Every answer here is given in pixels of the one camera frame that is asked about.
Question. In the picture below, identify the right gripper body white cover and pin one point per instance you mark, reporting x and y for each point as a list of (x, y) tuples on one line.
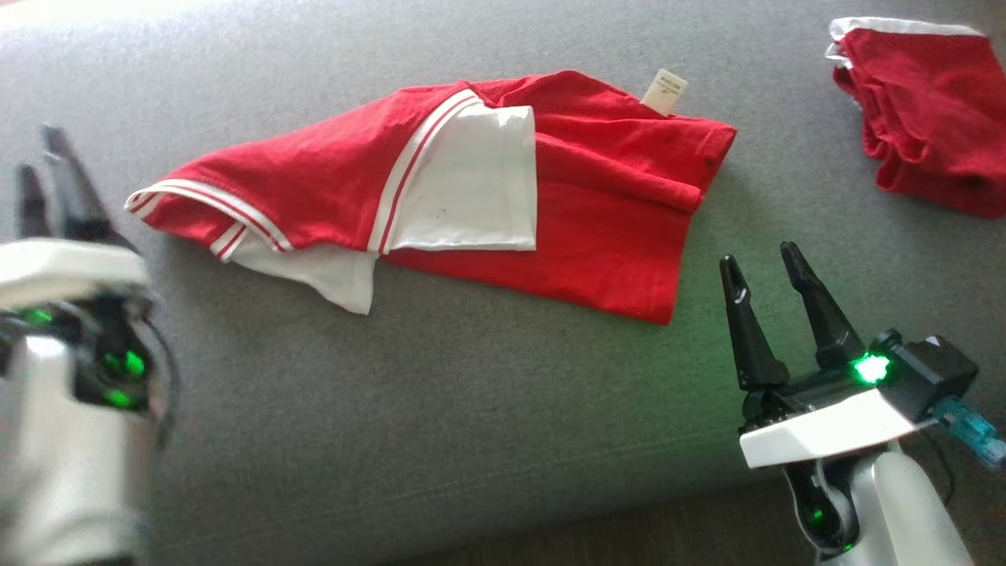
[(825, 428)]

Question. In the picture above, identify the red white basketball jersey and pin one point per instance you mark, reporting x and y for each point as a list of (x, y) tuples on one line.
[(597, 236)]

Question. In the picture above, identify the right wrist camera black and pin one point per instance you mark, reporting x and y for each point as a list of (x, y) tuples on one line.
[(931, 373)]

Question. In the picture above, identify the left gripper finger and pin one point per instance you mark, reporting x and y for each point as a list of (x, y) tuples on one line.
[(78, 196), (31, 204)]

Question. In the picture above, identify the teal connector right wrist camera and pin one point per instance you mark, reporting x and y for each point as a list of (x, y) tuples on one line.
[(971, 432)]

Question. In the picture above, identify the grey fabric sofa seat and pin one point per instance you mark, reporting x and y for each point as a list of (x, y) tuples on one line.
[(471, 409)]

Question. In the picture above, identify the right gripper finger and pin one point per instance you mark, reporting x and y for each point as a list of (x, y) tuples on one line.
[(825, 314), (750, 338)]

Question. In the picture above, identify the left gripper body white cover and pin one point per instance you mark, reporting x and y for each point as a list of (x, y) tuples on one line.
[(71, 271)]

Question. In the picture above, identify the red basketball shorts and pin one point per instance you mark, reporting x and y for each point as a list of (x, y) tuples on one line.
[(935, 118)]

